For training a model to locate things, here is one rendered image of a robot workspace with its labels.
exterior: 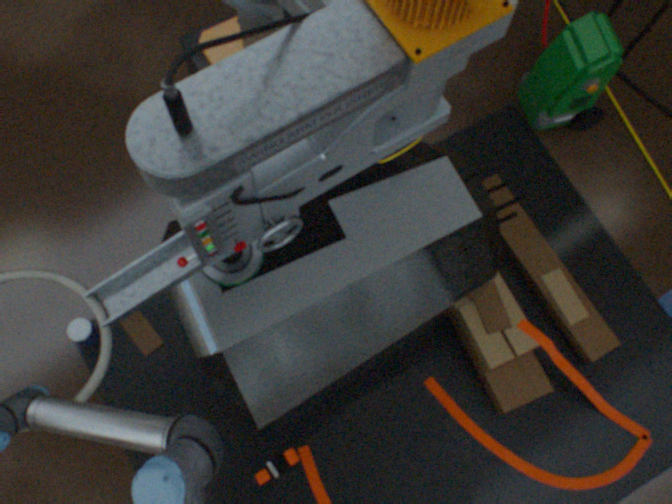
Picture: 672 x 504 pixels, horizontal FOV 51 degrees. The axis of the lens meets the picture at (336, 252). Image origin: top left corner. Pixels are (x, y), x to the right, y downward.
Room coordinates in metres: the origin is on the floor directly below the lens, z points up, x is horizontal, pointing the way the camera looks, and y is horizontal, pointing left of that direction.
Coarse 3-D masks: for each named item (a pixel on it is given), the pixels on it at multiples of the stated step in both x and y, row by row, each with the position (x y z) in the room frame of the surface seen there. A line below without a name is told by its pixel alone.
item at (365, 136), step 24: (456, 72) 1.08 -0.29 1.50; (384, 96) 0.96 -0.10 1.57; (408, 96) 0.99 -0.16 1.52; (360, 120) 0.91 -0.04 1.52; (384, 120) 1.05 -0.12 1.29; (432, 120) 1.07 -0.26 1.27; (312, 144) 0.87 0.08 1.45; (336, 144) 0.87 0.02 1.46; (360, 144) 0.90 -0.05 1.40; (384, 144) 0.97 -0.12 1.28; (264, 168) 0.80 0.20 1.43; (288, 168) 0.80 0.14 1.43; (312, 168) 0.81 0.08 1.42; (336, 168) 0.86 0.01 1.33; (360, 168) 0.91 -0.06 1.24; (240, 192) 0.67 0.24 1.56; (264, 192) 0.74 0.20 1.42; (288, 192) 0.77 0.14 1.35; (312, 192) 0.81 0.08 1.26; (264, 216) 0.72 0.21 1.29; (288, 216) 0.78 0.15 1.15
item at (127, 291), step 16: (176, 240) 0.70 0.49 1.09; (144, 256) 0.64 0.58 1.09; (160, 256) 0.66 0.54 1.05; (176, 256) 0.66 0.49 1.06; (128, 272) 0.60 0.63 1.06; (144, 272) 0.61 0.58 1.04; (160, 272) 0.61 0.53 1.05; (176, 272) 0.61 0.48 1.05; (192, 272) 0.61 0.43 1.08; (96, 288) 0.54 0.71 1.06; (112, 288) 0.55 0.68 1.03; (128, 288) 0.56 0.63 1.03; (144, 288) 0.56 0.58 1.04; (160, 288) 0.55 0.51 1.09; (112, 304) 0.50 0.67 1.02; (128, 304) 0.51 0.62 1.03; (144, 304) 0.51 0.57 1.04; (112, 320) 0.45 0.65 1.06
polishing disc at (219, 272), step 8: (256, 240) 0.79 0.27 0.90; (248, 248) 0.76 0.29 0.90; (256, 248) 0.76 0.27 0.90; (248, 256) 0.73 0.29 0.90; (256, 256) 0.73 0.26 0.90; (216, 264) 0.69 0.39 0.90; (224, 264) 0.69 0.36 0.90; (232, 264) 0.70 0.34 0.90; (240, 264) 0.70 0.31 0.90; (248, 264) 0.70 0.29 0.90; (256, 264) 0.70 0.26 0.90; (208, 272) 0.66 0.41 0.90; (216, 272) 0.66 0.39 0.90; (224, 272) 0.67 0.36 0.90; (232, 272) 0.67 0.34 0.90; (240, 272) 0.67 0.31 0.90; (248, 272) 0.67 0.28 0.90; (216, 280) 0.64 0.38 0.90; (224, 280) 0.64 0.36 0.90; (232, 280) 0.64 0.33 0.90; (240, 280) 0.64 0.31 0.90
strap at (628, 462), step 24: (432, 384) 0.48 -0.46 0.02; (576, 384) 0.51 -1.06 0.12; (456, 408) 0.39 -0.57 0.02; (600, 408) 0.43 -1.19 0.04; (480, 432) 0.29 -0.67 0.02; (648, 432) 0.34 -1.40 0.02; (504, 456) 0.20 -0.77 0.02; (312, 480) 0.05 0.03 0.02; (552, 480) 0.11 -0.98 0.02; (576, 480) 0.12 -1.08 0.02; (600, 480) 0.13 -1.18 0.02
